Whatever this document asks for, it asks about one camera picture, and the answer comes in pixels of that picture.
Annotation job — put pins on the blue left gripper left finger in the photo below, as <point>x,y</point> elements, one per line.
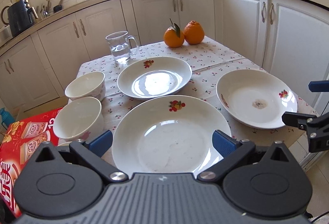
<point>100,145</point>

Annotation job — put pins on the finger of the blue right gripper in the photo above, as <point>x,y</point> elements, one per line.
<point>300,121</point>
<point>319,86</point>

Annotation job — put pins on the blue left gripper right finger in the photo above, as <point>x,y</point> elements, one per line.
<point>224,144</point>

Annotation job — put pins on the white plate with stain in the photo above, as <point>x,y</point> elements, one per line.
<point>255,98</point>

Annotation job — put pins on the white kitchen cabinets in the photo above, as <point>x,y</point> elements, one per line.
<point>288,38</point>

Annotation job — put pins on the white bowl near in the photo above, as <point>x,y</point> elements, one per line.
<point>80,119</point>

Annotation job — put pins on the white bowl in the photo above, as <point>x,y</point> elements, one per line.
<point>80,119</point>
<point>88,85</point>

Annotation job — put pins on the white bowl far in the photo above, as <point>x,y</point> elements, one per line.
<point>88,85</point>

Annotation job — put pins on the red drink carton box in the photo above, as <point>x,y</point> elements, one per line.
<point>21,140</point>

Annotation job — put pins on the cherry print tablecloth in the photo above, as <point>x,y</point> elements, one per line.
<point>208,60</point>

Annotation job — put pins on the glass mug with water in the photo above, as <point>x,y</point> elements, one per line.
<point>122,46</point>

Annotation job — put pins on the orange without leaf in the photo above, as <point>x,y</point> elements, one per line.
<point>194,33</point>

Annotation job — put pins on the orange with leaf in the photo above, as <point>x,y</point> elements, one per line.
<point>173,36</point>

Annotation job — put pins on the black air fryer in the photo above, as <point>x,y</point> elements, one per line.
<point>19,16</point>

